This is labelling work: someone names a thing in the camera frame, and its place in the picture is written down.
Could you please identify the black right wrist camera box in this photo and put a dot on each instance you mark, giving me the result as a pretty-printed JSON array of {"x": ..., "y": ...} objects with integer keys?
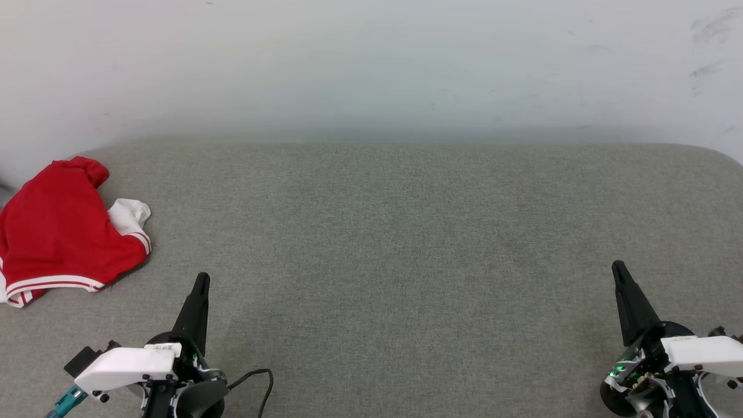
[{"x": 720, "y": 332}]

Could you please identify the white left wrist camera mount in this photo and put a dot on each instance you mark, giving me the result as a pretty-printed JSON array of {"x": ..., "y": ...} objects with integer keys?
[{"x": 125, "y": 366}]

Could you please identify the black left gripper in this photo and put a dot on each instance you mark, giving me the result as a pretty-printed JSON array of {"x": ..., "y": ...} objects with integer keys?
[{"x": 197, "y": 400}]

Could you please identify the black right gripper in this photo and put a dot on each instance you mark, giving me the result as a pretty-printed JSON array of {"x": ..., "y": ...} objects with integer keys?
[{"x": 644, "y": 383}]

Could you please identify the red and white basketball jersey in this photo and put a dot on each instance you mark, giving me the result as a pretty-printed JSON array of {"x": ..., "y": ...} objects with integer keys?
[{"x": 58, "y": 232}]

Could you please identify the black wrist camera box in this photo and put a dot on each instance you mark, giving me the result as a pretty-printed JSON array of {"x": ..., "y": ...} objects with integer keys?
[
  {"x": 720, "y": 332},
  {"x": 87, "y": 357}
]

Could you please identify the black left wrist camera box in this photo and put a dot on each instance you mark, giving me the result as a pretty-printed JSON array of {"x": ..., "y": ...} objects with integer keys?
[{"x": 87, "y": 357}]

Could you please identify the grey fabric work surface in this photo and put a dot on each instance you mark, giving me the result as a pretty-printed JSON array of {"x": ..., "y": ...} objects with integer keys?
[{"x": 406, "y": 261}]

